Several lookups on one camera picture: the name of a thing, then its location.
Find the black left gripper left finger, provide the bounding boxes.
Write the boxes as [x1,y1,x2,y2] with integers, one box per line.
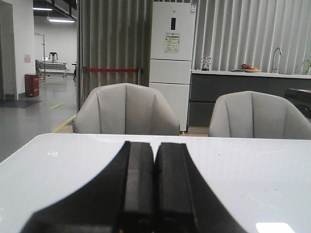
[21,141,154,233]

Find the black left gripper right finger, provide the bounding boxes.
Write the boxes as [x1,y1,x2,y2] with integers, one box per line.
[154,143,246,233]

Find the grey left armchair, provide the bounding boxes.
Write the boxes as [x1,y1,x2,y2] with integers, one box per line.
[73,83,180,135]

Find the grey armchair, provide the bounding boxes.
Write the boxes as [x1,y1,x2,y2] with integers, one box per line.
[73,83,180,135]
[209,91,311,139]

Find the grey right armchair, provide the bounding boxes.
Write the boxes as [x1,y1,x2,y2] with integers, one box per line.
[209,91,311,139]

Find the dark kitchen counter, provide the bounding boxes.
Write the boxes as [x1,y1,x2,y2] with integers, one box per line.
[188,70,311,127]

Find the red barrier belt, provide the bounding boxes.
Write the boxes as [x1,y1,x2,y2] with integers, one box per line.
[82,67,143,74]

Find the fruit bowl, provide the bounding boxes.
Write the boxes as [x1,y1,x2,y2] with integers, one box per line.
[241,64,261,73]

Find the red bin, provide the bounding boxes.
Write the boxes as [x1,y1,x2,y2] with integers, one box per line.
[25,74,39,97]

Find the distant metal table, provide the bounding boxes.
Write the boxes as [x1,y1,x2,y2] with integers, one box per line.
[35,52,67,78]

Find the silver faucet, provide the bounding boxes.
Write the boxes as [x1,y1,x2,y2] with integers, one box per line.
[271,47,282,73]

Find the white refrigerator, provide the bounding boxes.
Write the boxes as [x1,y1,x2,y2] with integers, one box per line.
[149,1,197,132]

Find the green plant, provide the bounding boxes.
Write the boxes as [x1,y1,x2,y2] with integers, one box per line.
[303,57,311,75]

